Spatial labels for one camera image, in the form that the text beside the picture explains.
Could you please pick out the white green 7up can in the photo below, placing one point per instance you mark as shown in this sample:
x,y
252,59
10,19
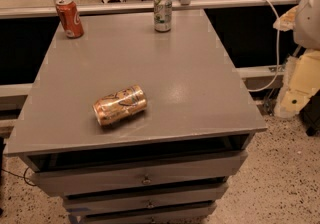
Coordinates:
x,y
162,15

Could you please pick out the metal frame rail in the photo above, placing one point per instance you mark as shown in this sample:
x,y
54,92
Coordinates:
x,y
136,7

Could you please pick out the orange gold lying can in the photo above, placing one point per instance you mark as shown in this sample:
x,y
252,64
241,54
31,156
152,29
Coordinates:
x,y
120,105

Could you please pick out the grey drawer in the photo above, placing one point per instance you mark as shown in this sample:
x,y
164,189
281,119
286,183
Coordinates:
x,y
149,216
139,174
146,198

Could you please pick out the top grey drawer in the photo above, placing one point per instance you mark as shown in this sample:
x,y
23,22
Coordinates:
x,y
139,174

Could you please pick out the bottom grey drawer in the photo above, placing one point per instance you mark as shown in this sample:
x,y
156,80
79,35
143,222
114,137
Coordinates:
x,y
149,216

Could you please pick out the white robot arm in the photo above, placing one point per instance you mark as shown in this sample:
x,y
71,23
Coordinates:
x,y
301,79

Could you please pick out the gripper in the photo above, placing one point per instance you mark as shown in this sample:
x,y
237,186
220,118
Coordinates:
x,y
308,21

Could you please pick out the grey drawer cabinet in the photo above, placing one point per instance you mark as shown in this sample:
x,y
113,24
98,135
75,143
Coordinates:
x,y
196,101

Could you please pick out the red coke can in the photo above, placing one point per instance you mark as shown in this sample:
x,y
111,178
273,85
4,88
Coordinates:
x,y
69,17

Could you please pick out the middle grey drawer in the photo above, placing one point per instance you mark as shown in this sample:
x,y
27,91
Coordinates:
x,y
146,198

